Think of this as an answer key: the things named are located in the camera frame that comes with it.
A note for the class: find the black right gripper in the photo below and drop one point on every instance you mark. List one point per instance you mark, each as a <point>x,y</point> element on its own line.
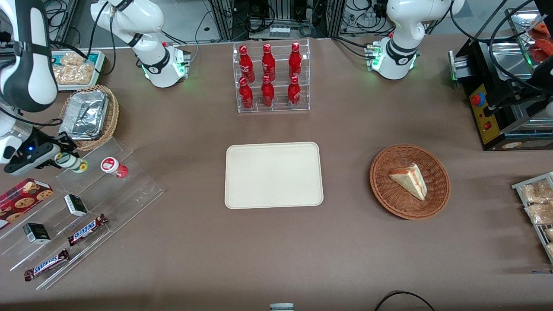
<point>46,143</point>

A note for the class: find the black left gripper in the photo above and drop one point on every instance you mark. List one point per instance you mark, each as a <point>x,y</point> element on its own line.
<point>516,96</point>

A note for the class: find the green-lidded yogurt cup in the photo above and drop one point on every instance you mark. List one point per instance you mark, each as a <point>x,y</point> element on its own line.
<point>74,163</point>

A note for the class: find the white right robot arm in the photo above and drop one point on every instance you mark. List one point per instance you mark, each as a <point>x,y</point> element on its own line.
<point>151,17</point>

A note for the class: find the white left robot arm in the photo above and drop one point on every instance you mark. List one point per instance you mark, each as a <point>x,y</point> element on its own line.
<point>402,26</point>

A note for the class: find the tray of packaged snacks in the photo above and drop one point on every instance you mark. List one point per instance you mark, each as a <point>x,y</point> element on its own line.
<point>525,185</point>

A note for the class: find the beige plastic tray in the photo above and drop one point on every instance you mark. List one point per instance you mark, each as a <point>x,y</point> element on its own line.
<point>273,175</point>

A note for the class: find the red emergency stop button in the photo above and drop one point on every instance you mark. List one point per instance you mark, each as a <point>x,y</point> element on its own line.
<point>478,99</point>

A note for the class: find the aluminium foil container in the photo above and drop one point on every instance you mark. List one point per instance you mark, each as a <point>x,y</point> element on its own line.
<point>86,112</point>

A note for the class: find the black and yellow machine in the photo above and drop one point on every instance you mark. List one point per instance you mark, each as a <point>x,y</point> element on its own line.
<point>479,65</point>

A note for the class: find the red-lidded yogurt cup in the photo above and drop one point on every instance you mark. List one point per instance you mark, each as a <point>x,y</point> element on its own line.
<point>112,166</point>

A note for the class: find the small black box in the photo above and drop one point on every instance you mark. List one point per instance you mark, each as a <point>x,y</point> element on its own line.
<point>36,233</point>
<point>76,205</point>

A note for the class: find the light wicker basket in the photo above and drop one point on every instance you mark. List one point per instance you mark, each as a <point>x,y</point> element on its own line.
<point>113,112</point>

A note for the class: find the red cookie box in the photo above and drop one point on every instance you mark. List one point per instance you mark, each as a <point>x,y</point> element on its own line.
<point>21,201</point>

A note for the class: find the clear acrylic stepped shelf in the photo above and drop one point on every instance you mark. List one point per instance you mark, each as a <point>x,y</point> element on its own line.
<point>129,194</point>

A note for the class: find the Snickers chocolate bar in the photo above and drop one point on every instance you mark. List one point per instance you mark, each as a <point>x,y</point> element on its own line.
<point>86,229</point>
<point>46,264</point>

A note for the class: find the clear rice cracker bag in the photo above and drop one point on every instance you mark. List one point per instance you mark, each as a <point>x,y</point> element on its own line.
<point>73,71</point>

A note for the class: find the white snack bin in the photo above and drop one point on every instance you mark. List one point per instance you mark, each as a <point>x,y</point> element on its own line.
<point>100,71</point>

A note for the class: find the teal snack packet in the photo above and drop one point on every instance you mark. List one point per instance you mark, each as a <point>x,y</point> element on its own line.
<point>92,59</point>

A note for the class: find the clear snack bag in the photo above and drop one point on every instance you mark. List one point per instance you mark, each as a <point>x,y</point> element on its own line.
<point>538,192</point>
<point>542,214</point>

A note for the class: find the wrapped triangle sandwich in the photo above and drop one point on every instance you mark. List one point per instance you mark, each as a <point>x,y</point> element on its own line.
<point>410,180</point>

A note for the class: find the round brown wicker basket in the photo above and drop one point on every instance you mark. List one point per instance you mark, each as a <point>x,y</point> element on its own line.
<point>389,194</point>

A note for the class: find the red cola bottle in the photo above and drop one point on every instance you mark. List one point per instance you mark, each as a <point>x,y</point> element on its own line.
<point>293,94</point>
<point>246,96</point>
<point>246,65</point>
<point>267,94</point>
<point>268,62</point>
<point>295,61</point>

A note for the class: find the clear acrylic bottle rack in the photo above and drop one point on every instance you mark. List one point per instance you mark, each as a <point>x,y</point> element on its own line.
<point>278,108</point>

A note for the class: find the white power strip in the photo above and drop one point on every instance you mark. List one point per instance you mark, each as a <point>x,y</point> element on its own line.
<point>279,32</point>

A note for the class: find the small grey device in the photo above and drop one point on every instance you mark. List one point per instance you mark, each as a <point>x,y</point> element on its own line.
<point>281,307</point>

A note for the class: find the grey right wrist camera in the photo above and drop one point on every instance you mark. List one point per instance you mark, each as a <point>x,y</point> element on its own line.
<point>34,160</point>

